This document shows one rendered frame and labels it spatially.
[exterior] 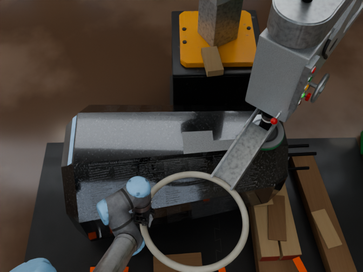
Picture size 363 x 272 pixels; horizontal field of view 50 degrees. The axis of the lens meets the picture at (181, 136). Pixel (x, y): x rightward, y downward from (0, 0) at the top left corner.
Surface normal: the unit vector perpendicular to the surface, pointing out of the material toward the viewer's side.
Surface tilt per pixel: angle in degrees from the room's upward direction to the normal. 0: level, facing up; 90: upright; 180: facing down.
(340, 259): 0
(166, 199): 45
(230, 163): 15
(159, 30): 0
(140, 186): 8
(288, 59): 90
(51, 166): 0
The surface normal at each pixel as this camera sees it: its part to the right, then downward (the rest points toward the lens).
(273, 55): -0.59, 0.68
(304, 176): 0.00, -0.54
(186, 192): 0.07, 0.21
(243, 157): -0.15, -0.34
